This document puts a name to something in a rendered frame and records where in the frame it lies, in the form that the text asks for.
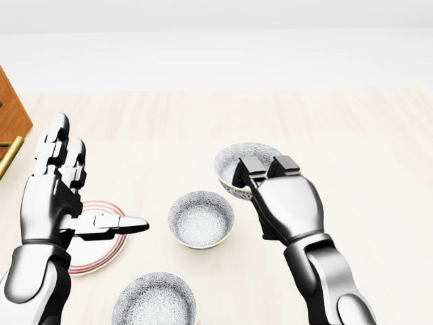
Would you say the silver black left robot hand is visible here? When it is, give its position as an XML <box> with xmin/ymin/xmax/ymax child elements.
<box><xmin>20</xmin><ymin>112</ymin><xmax>150</xmax><ymax>245</ymax></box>

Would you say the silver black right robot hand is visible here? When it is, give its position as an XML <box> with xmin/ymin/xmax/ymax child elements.
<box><xmin>231</xmin><ymin>154</ymin><xmax>325</xmax><ymax>246</ymax></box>

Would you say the grey patterned bowl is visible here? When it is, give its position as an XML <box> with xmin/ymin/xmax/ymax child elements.
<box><xmin>213</xmin><ymin>142</ymin><xmax>283</xmax><ymax>200</ymax></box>
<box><xmin>111</xmin><ymin>272</ymin><xmax>198</xmax><ymax>325</ymax></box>
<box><xmin>167</xmin><ymin>190</ymin><xmax>235</xmax><ymax>251</ymax></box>

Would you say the white plate with red rings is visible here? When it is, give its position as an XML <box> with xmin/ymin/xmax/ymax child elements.
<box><xmin>67</xmin><ymin>199</ymin><xmax>130</xmax><ymax>276</ymax></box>

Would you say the wooden cabinet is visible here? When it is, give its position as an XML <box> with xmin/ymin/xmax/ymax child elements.
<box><xmin>0</xmin><ymin>65</ymin><xmax>34</xmax><ymax>146</ymax></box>

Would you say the brass drawer handle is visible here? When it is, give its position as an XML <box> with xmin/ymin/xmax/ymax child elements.
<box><xmin>0</xmin><ymin>135</ymin><xmax>25</xmax><ymax>180</ymax></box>

